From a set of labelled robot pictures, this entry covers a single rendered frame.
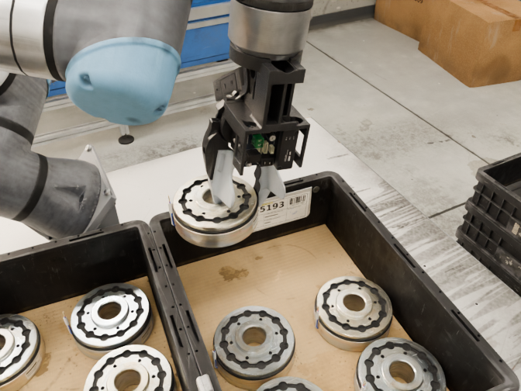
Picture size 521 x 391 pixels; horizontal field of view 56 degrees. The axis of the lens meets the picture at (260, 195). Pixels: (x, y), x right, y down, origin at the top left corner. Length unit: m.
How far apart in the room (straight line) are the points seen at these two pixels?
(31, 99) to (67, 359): 0.40
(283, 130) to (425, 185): 1.90
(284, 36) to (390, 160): 2.05
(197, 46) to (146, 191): 1.50
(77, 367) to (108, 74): 0.43
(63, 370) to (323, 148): 0.81
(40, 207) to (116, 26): 0.52
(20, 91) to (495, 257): 1.24
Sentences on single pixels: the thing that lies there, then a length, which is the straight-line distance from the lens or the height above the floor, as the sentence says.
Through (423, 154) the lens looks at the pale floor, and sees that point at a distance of 2.56.
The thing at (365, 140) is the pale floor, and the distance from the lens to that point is 2.60.
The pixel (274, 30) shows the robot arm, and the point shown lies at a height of 1.23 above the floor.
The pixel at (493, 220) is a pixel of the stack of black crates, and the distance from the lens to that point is 1.48.
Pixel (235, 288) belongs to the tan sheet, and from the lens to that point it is 0.73.
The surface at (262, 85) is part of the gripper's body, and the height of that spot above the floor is 1.18.
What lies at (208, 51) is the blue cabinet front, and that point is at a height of 0.38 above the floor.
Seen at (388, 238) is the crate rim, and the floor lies 0.93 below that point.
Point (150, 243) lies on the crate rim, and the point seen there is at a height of 0.93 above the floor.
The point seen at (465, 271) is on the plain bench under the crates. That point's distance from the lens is 1.00.
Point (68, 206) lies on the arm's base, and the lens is 0.85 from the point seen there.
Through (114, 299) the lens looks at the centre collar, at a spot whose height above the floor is 0.87.
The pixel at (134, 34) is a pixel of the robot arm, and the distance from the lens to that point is 0.37.
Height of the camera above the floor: 1.39
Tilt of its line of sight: 40 degrees down
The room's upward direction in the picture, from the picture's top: straight up
